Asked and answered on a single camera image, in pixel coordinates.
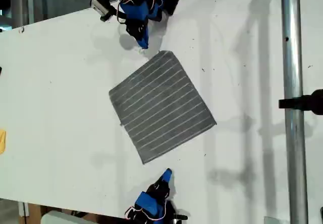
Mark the grey striped towel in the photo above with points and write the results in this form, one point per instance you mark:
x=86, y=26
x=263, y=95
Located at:
x=161, y=105

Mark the white plastic container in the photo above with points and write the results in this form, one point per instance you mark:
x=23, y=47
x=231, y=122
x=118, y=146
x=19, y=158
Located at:
x=63, y=217

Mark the brown cardboard box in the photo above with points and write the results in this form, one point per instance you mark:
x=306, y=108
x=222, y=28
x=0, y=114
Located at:
x=34, y=214

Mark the white table leg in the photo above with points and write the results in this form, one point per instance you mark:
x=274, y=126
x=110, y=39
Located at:
x=23, y=209

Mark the black clamp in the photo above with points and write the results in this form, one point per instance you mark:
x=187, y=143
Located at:
x=302, y=103

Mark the yellow object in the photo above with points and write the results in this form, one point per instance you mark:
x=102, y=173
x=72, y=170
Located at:
x=2, y=142

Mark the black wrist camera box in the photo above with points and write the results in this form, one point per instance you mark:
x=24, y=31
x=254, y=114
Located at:
x=101, y=5
x=180, y=218

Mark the steel post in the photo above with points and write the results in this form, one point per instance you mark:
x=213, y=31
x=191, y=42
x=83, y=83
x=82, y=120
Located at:
x=292, y=57

